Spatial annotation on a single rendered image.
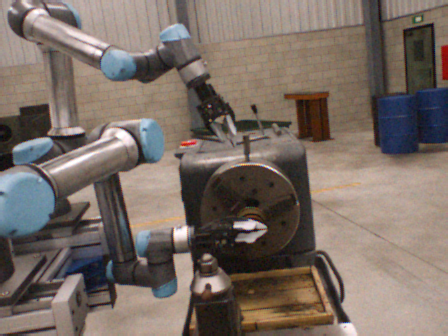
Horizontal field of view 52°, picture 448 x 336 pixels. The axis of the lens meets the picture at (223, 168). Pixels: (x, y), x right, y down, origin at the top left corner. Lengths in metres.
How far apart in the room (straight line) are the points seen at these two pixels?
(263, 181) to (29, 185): 0.77
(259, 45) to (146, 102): 3.12
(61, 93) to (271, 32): 10.66
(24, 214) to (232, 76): 10.85
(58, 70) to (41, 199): 0.70
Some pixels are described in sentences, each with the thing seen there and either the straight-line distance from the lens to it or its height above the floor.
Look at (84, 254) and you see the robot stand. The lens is 1.49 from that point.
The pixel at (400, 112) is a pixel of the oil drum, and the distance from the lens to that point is 7.71.
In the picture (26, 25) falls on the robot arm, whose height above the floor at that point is 1.71.
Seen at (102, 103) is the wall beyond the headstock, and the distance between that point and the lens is 11.30.
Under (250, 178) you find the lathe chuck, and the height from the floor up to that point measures 1.19.
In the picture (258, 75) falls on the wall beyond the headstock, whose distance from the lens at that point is 11.81.
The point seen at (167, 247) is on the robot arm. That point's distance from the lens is 1.29.
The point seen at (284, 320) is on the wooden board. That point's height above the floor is 0.90.
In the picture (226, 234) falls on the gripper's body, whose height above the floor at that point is 1.09.
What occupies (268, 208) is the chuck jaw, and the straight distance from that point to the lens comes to 1.40.
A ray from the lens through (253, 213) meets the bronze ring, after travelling 1.34.
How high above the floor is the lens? 1.50
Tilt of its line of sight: 11 degrees down
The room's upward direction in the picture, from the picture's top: 8 degrees counter-clockwise
